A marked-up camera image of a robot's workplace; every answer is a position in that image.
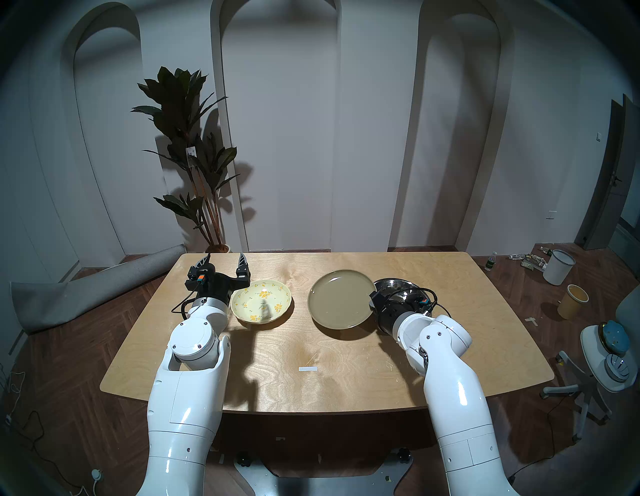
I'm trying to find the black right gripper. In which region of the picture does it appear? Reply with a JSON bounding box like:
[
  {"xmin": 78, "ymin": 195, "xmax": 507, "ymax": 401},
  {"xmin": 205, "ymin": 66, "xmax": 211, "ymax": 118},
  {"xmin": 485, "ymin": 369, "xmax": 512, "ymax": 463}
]
[{"xmin": 369, "ymin": 291, "xmax": 437, "ymax": 336}]

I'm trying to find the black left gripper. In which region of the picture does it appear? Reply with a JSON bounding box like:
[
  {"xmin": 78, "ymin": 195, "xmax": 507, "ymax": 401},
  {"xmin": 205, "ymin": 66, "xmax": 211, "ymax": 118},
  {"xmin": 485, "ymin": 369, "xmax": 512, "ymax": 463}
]
[{"xmin": 185, "ymin": 252, "xmax": 251, "ymax": 305}]

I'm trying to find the olive green plate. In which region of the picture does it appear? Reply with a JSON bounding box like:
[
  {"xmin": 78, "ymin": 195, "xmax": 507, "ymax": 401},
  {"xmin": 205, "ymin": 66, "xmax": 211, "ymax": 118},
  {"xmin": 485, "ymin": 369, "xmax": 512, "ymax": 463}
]
[{"xmin": 306, "ymin": 269, "xmax": 377, "ymax": 331}]

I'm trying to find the yellow floral ceramic plate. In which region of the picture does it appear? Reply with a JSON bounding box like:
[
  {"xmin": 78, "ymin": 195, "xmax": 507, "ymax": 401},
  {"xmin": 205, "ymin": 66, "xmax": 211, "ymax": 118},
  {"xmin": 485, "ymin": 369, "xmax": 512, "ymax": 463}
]
[{"xmin": 230, "ymin": 279, "xmax": 293, "ymax": 326}]

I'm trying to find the rolled grey carpet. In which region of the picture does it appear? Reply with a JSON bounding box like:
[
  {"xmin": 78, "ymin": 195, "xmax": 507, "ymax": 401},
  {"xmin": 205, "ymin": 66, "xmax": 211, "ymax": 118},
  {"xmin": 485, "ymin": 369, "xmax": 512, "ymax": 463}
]
[{"xmin": 10, "ymin": 244, "xmax": 187, "ymax": 335}]

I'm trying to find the tall dark green plant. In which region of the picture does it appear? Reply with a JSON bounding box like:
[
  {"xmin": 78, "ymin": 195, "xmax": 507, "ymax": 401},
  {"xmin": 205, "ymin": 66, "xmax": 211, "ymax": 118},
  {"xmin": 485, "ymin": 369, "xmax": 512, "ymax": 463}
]
[{"xmin": 131, "ymin": 66, "xmax": 241, "ymax": 247}]

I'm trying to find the white bucket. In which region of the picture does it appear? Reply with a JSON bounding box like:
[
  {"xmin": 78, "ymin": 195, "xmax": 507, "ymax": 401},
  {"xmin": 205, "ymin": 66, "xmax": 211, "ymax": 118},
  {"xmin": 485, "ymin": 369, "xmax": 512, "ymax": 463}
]
[{"xmin": 542, "ymin": 249, "xmax": 577, "ymax": 287}]

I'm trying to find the tan paper cup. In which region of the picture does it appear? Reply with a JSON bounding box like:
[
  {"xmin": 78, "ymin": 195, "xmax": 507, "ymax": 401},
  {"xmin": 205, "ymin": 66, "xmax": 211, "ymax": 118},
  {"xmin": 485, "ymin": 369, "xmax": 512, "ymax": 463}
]
[{"xmin": 557, "ymin": 284, "xmax": 590, "ymax": 321}]

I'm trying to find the white swivel stool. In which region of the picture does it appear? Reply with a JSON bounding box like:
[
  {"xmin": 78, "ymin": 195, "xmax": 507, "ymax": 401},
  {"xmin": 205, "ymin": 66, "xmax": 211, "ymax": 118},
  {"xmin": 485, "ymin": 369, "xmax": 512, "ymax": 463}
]
[{"xmin": 540, "ymin": 324, "xmax": 639, "ymax": 443}]

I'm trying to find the teal round object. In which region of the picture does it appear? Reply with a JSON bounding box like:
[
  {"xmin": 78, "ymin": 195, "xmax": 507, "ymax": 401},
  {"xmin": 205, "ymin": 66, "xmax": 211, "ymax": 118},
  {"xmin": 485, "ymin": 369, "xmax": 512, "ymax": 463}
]
[{"xmin": 599, "ymin": 320, "xmax": 631, "ymax": 355}]

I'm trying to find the white striped round object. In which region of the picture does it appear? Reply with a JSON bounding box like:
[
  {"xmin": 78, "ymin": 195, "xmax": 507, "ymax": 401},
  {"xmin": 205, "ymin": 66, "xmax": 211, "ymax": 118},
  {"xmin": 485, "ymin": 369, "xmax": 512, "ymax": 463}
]
[{"xmin": 603, "ymin": 353, "xmax": 632, "ymax": 383}]

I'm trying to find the grey door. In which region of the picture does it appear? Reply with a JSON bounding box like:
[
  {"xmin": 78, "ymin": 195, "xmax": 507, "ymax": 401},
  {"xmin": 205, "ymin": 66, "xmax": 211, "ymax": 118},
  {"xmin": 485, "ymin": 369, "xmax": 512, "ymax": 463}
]
[{"xmin": 575, "ymin": 94, "xmax": 640, "ymax": 251}]

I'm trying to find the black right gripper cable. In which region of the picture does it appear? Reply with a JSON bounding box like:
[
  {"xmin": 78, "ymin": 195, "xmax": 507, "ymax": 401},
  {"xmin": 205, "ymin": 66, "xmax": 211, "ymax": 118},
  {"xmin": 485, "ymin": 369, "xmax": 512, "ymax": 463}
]
[{"xmin": 415, "ymin": 287, "xmax": 452, "ymax": 319}]

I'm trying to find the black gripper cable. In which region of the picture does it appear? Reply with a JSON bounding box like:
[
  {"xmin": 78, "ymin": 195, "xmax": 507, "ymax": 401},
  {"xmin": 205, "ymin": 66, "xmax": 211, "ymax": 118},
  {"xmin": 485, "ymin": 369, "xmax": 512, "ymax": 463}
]
[
  {"xmin": 171, "ymin": 295, "xmax": 195, "ymax": 322},
  {"xmin": 415, "ymin": 287, "xmax": 452, "ymax": 319}
]

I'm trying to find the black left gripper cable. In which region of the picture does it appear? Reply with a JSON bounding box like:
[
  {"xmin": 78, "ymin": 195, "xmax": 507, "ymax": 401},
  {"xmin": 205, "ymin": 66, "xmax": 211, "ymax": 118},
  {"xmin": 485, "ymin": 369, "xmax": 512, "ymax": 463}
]
[{"xmin": 171, "ymin": 295, "xmax": 195, "ymax": 322}]

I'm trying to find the white power strip with cables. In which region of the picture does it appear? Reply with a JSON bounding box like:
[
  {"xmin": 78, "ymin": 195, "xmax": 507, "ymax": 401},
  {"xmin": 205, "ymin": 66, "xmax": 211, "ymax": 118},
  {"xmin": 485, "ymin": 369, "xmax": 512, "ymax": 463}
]
[{"xmin": 509, "ymin": 252, "xmax": 548, "ymax": 273}]

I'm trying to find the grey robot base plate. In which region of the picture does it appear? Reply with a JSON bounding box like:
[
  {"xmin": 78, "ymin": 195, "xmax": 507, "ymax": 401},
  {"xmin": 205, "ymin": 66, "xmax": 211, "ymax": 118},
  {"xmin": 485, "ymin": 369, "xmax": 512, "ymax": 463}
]
[{"xmin": 234, "ymin": 450, "xmax": 415, "ymax": 496}]

